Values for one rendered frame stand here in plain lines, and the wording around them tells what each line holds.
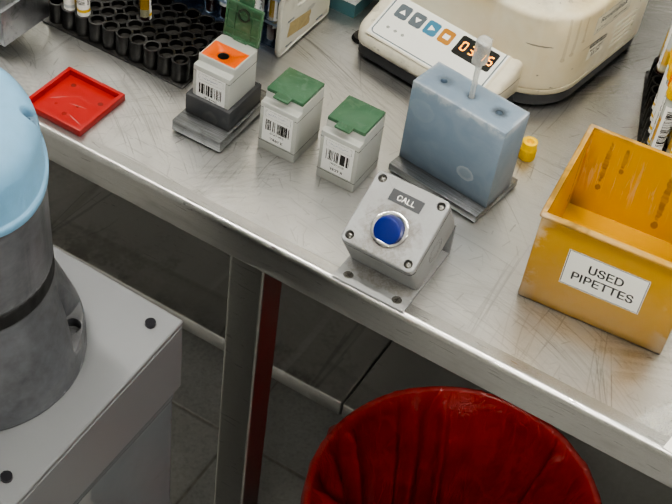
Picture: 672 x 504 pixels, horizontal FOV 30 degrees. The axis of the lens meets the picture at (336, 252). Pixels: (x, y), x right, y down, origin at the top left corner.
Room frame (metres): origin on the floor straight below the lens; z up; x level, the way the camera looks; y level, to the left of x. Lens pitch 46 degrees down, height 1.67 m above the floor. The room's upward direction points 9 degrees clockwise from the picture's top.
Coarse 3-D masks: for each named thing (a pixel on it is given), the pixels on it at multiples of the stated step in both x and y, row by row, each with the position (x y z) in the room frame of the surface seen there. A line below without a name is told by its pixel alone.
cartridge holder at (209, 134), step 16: (192, 96) 0.90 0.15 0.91; (256, 96) 0.92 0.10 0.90; (192, 112) 0.90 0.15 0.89; (208, 112) 0.89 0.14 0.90; (224, 112) 0.88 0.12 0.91; (240, 112) 0.90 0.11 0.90; (256, 112) 0.92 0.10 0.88; (176, 128) 0.88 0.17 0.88; (192, 128) 0.88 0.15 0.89; (208, 128) 0.88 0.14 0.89; (224, 128) 0.88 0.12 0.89; (240, 128) 0.90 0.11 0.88; (208, 144) 0.87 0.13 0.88; (224, 144) 0.87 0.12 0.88
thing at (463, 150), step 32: (416, 96) 0.89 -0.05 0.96; (448, 96) 0.87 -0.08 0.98; (480, 96) 0.88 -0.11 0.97; (416, 128) 0.88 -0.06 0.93; (448, 128) 0.87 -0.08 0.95; (480, 128) 0.85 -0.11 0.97; (512, 128) 0.85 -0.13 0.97; (416, 160) 0.88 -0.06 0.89; (448, 160) 0.86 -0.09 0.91; (480, 160) 0.85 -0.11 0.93; (512, 160) 0.86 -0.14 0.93; (448, 192) 0.85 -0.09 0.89; (480, 192) 0.84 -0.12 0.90
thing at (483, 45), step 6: (480, 36) 0.88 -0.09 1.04; (486, 36) 0.88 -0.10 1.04; (480, 42) 0.87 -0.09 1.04; (486, 42) 0.87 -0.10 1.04; (492, 42) 0.88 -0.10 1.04; (474, 48) 0.88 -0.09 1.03; (480, 48) 0.87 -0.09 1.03; (486, 48) 0.87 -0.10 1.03; (474, 54) 0.88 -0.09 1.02; (480, 54) 0.87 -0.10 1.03; (486, 54) 0.87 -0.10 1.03; (474, 60) 0.87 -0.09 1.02; (480, 60) 0.87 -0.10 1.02; (486, 60) 0.88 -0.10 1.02; (480, 66) 0.87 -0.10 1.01
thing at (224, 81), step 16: (208, 48) 0.92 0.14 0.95; (224, 48) 0.92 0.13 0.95; (240, 48) 0.93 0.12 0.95; (208, 64) 0.91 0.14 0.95; (224, 64) 0.90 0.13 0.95; (240, 64) 0.90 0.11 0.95; (208, 80) 0.90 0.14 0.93; (224, 80) 0.89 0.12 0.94; (240, 80) 0.90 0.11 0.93; (208, 96) 0.90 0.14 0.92; (224, 96) 0.89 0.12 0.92; (240, 96) 0.91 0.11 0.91
